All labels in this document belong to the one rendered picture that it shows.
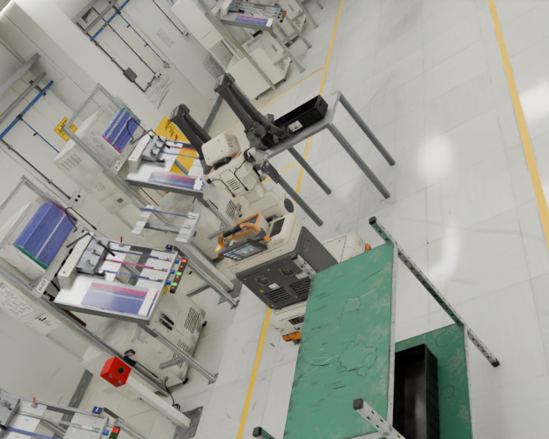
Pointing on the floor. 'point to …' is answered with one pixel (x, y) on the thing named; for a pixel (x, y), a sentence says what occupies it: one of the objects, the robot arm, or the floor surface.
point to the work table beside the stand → (340, 144)
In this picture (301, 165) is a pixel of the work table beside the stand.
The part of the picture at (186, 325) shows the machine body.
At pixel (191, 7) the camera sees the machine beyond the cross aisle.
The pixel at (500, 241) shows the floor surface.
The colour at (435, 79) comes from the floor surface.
